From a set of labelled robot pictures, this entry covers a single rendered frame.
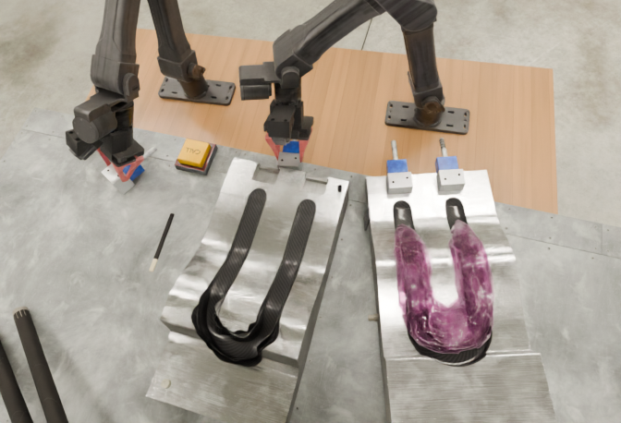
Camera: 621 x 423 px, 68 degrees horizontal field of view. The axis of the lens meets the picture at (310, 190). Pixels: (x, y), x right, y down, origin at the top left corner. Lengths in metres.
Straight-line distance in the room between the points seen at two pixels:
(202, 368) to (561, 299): 0.71
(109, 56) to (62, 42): 1.92
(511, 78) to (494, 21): 1.34
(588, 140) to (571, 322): 1.35
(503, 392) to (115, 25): 0.94
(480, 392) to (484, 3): 2.16
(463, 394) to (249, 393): 0.37
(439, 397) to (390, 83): 0.75
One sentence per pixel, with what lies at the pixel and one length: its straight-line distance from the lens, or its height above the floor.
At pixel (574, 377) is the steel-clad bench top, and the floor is 0.80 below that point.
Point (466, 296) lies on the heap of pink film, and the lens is 0.90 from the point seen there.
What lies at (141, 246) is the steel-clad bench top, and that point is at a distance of 1.11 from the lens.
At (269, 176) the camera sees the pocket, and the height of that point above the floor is 0.86.
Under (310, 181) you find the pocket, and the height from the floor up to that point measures 0.86.
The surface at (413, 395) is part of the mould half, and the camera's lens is 0.85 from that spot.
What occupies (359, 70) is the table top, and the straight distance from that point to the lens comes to 1.26.
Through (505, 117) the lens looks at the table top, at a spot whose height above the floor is 0.80.
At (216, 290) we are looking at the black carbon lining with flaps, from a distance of 0.89.
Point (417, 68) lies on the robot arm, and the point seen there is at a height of 1.01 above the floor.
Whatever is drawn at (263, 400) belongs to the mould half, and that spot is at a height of 0.86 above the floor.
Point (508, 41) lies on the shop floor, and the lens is 2.55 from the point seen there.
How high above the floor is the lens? 1.75
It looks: 63 degrees down
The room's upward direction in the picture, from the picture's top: 10 degrees counter-clockwise
